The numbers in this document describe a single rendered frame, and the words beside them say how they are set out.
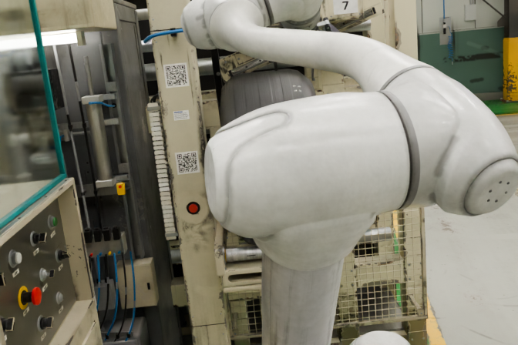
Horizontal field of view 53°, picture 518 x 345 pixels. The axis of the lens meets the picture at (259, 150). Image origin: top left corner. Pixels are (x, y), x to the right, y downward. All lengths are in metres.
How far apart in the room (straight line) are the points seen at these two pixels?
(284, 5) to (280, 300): 0.58
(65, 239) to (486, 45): 10.32
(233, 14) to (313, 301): 0.54
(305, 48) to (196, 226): 1.11
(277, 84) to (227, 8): 0.71
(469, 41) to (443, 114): 10.69
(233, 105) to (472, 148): 1.14
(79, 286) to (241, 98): 0.73
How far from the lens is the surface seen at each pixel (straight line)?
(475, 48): 11.28
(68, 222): 1.59
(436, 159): 0.54
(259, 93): 1.62
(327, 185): 0.49
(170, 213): 1.82
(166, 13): 1.72
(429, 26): 11.16
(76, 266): 1.63
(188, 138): 1.74
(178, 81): 1.72
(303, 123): 0.50
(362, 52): 0.74
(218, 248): 1.73
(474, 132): 0.55
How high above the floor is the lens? 1.59
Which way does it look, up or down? 12 degrees down
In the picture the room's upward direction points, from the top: 6 degrees counter-clockwise
